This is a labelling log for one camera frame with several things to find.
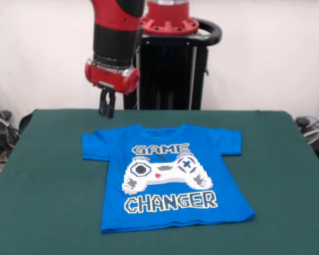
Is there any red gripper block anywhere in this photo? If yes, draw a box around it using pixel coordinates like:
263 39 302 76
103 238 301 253
84 58 140 119

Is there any blue printed t-shirt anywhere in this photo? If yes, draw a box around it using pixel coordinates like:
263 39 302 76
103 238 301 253
81 124 256 234

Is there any dark green table cloth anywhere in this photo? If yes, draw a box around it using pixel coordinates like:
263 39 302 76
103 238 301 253
0 108 319 255

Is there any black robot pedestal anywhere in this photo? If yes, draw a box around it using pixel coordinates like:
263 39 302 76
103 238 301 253
122 15 223 110

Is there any black cable tangle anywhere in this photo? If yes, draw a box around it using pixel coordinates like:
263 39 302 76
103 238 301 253
0 84 21 163

